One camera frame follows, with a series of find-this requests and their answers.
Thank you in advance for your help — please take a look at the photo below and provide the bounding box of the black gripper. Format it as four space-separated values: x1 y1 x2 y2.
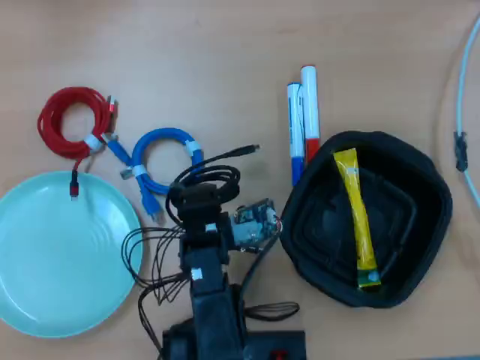
176 184 230 247

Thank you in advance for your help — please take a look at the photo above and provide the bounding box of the black charging cable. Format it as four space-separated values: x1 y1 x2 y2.
164 144 261 226

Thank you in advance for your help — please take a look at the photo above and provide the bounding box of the red braided charging cable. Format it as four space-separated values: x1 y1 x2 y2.
36 86 120 202

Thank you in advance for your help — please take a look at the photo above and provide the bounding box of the light green round bowl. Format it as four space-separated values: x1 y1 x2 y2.
0 170 144 338

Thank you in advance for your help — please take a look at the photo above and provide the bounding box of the black square bowl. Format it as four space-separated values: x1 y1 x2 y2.
279 130 454 309

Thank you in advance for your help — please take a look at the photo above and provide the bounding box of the white marker blue cap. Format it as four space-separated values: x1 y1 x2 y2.
286 82 307 188

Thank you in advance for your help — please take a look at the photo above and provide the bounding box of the white marker red cap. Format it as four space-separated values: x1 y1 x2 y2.
300 65 322 164

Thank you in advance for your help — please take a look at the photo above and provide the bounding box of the yellow stick sachet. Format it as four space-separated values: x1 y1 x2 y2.
332 148 383 290

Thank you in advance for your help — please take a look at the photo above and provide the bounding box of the bare circuit board camera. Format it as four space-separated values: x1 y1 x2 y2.
230 198 282 252

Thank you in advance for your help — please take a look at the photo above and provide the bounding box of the black camera cable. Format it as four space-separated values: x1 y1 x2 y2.
239 234 301 323

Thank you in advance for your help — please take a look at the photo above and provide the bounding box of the thin black wire bundle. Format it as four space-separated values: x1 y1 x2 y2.
120 224 196 360

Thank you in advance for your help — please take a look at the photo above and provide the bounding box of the blue charging cable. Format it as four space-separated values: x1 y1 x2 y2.
106 127 206 222

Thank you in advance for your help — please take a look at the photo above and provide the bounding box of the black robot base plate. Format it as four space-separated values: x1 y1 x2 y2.
163 329 307 360

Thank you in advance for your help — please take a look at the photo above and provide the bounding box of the black cable clip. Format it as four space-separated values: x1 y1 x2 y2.
453 130 470 173

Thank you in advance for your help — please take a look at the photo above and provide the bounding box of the white round cable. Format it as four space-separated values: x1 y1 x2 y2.
455 14 480 211

